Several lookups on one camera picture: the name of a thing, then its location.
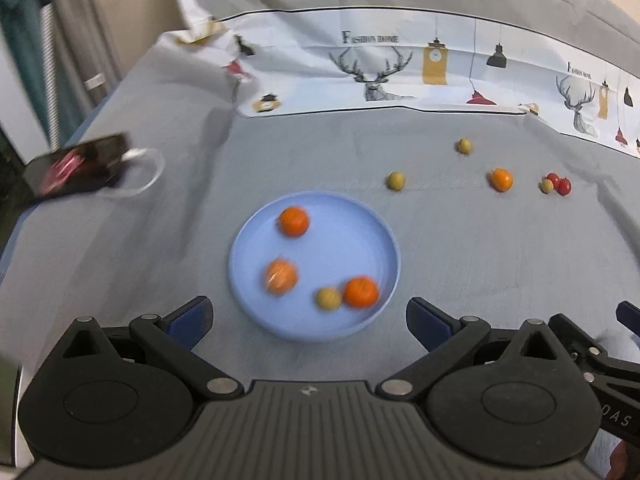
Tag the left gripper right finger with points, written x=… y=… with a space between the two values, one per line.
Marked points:
x=512 y=398

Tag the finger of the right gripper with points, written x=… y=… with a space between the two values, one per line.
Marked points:
x=591 y=358
x=629 y=316

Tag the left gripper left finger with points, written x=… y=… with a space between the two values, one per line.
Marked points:
x=113 y=396

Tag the red cherry tomato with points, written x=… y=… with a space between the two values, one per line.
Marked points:
x=554 y=178
x=564 y=187

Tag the plastic-wrapped orange tangerine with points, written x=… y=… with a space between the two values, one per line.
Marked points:
x=280 y=276

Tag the yellow-green longan fruit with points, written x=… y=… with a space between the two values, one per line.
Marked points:
x=328 y=298

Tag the grey bed sheet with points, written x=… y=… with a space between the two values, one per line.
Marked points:
x=199 y=169

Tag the blue plastic plate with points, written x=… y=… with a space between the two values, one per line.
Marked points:
x=345 y=239

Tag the black smartphone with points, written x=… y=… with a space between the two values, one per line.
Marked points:
x=86 y=167

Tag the deer print white cloth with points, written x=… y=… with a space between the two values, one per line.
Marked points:
x=324 y=60

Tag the grey curtain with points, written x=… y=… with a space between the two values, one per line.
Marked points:
x=86 y=50

